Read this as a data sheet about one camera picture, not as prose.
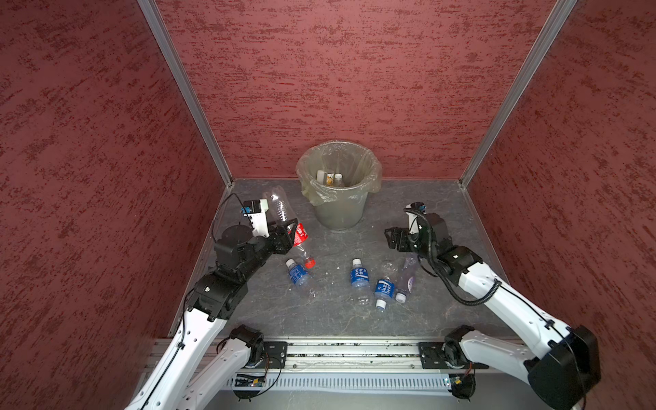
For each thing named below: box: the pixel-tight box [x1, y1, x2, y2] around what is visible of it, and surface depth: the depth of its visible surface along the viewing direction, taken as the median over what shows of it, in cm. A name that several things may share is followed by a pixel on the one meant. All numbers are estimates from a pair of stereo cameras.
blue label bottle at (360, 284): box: [349, 257, 371, 307], surface depth 87 cm
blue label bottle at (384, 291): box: [374, 275, 396, 311], surface depth 84 cm
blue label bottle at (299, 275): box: [285, 257, 315, 290], surface depth 88 cm
